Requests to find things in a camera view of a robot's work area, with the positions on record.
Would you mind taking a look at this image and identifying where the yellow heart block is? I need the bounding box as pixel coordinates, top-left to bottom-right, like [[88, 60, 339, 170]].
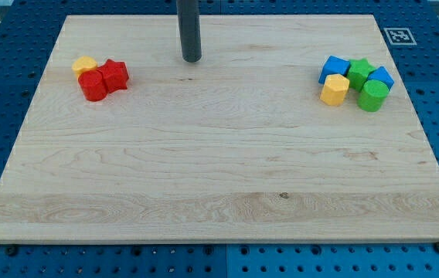
[[71, 56, 97, 79]]

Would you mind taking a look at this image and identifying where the blue cube block right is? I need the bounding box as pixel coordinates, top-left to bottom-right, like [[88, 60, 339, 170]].
[[367, 66, 395, 90]]

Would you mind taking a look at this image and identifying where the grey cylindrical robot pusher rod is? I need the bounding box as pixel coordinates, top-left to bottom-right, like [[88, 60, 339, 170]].
[[176, 0, 202, 63]]

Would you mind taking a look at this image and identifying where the white fiducial marker tag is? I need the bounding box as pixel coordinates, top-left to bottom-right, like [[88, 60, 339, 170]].
[[383, 27, 417, 46]]

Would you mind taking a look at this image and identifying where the yellow hexagon block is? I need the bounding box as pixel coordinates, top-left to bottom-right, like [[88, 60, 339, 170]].
[[319, 73, 350, 107]]

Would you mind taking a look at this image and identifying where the green cylinder block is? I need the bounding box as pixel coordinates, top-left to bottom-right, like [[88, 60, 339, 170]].
[[357, 80, 390, 112]]

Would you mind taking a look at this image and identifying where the red cylinder block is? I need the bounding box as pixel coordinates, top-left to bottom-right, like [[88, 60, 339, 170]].
[[77, 69, 107, 102]]

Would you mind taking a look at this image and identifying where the green star block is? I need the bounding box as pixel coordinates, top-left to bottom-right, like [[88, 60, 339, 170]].
[[346, 58, 376, 92]]

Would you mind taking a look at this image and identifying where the blue cube block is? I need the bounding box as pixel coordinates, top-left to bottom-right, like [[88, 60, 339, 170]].
[[367, 66, 395, 90], [318, 56, 351, 84]]

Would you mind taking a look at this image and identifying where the light wooden board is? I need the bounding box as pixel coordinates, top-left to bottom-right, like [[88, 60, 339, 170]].
[[0, 15, 439, 245]]

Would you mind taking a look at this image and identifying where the blue cube block left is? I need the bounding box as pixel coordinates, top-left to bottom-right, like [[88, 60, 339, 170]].
[[318, 56, 351, 84]]

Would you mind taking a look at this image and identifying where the red star block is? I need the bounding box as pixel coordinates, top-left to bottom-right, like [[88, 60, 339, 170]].
[[97, 59, 129, 93]]

